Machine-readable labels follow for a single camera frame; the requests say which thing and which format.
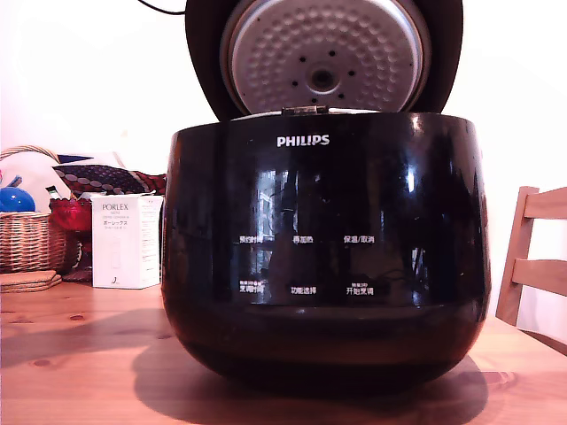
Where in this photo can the black rice cooker lid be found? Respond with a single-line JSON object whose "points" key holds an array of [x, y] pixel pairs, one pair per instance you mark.
{"points": [[328, 57]]}

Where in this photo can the black rice cooker body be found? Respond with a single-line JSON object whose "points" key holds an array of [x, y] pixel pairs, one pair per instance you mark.
{"points": [[310, 199]]}

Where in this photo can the white Porlex carton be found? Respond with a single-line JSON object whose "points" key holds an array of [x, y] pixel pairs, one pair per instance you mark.
{"points": [[121, 248]]}

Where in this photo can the dark patterned cloth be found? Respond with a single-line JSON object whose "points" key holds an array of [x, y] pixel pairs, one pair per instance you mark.
{"points": [[103, 176]]}

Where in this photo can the light wooden chair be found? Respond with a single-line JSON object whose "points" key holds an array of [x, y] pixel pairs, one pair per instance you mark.
{"points": [[514, 265]]}

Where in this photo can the blue ball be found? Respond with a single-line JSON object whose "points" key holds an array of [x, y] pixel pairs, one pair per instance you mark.
{"points": [[15, 201]]}

